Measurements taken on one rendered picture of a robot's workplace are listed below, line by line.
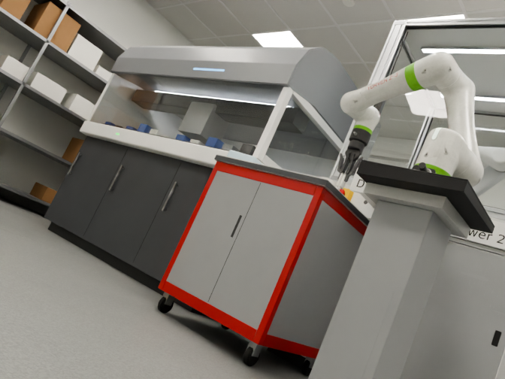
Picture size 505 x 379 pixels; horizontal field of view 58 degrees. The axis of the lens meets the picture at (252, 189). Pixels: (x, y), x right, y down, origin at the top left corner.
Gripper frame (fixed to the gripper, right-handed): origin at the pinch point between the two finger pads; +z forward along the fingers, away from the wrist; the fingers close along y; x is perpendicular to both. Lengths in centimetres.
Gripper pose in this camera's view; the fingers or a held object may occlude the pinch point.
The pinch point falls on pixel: (342, 180)
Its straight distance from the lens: 218.1
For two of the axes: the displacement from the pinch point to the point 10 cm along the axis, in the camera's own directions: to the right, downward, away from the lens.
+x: 5.6, 3.9, 7.3
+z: -4.0, 9.0, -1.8
